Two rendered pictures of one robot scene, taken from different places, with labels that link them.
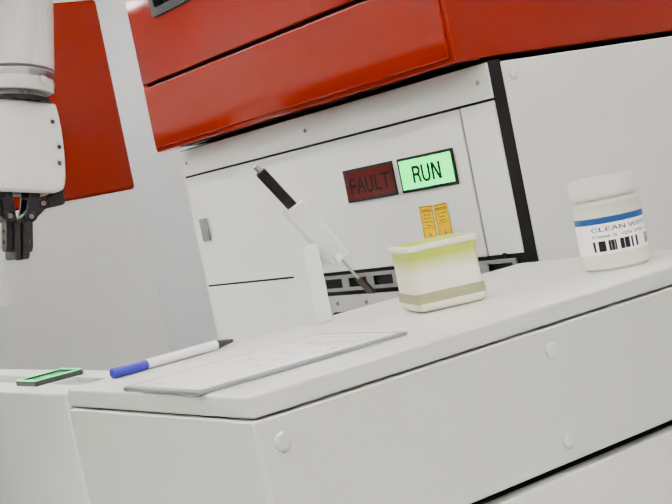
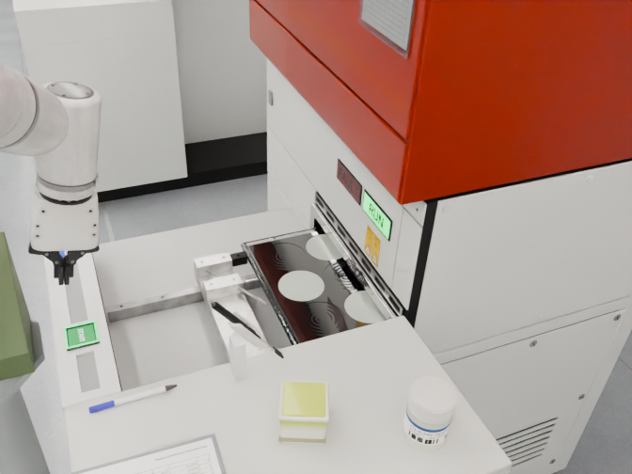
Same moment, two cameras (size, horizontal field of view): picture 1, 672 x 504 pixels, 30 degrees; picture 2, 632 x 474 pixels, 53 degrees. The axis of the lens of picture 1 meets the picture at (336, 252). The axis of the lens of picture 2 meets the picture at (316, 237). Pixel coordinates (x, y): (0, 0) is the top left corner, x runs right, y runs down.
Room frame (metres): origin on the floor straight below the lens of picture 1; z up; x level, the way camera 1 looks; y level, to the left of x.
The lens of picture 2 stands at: (0.65, -0.22, 1.81)
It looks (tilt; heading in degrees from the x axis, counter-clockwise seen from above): 37 degrees down; 11
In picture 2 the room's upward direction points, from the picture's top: 3 degrees clockwise
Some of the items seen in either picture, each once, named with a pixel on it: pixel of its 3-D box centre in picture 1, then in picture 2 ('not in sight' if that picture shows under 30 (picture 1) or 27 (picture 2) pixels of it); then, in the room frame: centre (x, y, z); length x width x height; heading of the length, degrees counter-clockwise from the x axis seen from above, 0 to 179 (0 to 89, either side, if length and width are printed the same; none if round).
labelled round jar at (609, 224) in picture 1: (608, 221); (429, 413); (1.31, -0.29, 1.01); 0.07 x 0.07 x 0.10
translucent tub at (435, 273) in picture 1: (437, 272); (303, 412); (1.27, -0.10, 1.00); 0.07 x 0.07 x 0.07; 12
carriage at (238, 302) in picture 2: not in sight; (233, 320); (1.56, 0.12, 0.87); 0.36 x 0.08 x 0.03; 35
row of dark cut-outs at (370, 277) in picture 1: (411, 276); (354, 247); (1.75, -0.10, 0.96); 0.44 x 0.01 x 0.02; 35
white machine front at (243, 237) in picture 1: (336, 242); (327, 182); (1.91, 0.00, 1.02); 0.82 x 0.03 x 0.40; 35
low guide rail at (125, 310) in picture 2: not in sight; (221, 288); (1.68, 0.19, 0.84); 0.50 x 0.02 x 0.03; 125
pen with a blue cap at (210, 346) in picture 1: (173, 356); (134, 397); (1.25, 0.18, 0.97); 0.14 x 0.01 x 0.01; 126
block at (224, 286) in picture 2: not in sight; (223, 286); (1.63, 0.16, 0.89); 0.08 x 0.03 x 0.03; 125
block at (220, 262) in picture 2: not in sight; (213, 263); (1.69, 0.21, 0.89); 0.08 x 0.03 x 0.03; 125
